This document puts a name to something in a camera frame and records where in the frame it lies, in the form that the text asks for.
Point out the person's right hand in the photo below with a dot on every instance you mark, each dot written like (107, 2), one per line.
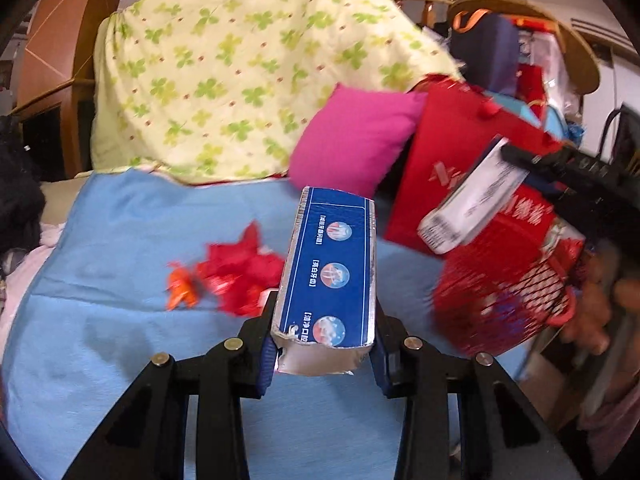
(595, 310)

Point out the orange plastic wrapper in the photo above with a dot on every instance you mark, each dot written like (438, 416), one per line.
(181, 287)

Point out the pink pillow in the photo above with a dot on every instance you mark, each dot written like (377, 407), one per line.
(350, 140)

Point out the clover print quilt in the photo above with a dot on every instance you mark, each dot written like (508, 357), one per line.
(225, 60)

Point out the white medicine box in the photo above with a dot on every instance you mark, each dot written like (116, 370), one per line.
(470, 205)

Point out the blue toothpaste box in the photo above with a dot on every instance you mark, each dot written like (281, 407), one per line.
(325, 270)

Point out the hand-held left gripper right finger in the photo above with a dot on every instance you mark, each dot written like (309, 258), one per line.
(383, 366)

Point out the red wrapper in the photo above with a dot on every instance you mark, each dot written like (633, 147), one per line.
(235, 270)

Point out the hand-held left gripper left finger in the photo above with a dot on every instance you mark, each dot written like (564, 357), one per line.
(265, 366)

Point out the red paper bag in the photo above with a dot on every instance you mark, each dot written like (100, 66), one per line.
(440, 150)

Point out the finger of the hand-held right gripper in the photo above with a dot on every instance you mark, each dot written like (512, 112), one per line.
(535, 160)

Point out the pale pink cloth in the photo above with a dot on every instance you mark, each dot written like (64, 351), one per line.
(20, 285)

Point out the straw hat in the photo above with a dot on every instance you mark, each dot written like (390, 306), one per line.
(575, 55)

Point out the wooden headboard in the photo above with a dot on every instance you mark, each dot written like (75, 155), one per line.
(60, 35)

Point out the blue blanket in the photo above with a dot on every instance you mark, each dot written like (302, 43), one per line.
(125, 335)

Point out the light blue box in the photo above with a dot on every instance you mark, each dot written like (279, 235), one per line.
(550, 120)

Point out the black fluffy cloth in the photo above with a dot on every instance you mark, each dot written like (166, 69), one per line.
(20, 185)

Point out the red plastic basket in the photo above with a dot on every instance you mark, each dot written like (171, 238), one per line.
(500, 290)

